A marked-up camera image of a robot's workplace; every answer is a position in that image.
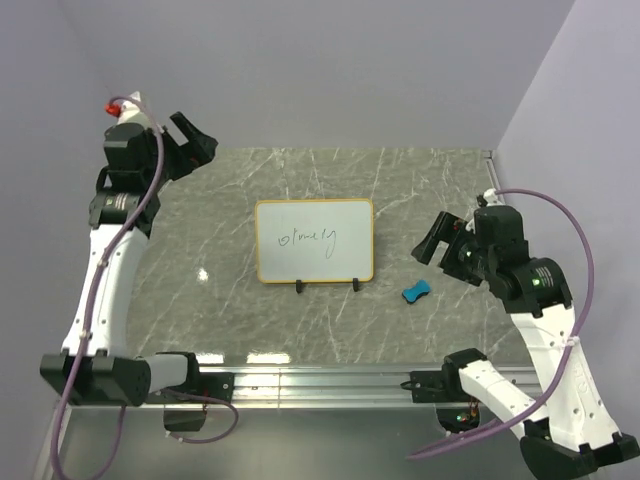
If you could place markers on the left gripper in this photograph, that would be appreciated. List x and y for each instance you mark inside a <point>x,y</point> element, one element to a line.
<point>198,152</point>

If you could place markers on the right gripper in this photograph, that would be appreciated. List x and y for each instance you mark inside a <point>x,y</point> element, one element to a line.
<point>452,229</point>

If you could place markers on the blue whiteboard eraser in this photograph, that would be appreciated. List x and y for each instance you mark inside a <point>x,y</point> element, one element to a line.
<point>420,289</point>

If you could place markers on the yellow framed whiteboard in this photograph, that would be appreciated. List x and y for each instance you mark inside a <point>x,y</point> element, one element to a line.
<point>314,240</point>

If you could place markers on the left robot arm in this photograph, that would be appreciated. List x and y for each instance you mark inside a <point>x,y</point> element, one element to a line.
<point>93,366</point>

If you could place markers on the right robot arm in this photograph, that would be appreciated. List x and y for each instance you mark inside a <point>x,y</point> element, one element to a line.
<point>570,434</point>

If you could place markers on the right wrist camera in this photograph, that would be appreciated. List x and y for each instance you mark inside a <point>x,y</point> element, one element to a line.
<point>488,198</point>

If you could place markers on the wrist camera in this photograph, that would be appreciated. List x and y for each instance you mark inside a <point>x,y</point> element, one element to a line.
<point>488,198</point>
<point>128,111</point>

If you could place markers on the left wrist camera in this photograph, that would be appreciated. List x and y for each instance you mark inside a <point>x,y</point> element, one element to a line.
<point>128,111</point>

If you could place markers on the wire whiteboard stand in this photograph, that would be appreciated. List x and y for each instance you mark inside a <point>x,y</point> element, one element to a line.
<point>354,284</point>

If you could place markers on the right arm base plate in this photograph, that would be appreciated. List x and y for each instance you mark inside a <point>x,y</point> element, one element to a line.
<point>426,387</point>

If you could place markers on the aluminium mounting rail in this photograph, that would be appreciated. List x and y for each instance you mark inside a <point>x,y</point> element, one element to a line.
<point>344,386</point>

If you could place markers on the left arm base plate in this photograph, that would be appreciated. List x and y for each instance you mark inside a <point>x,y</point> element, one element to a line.
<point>215,384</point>

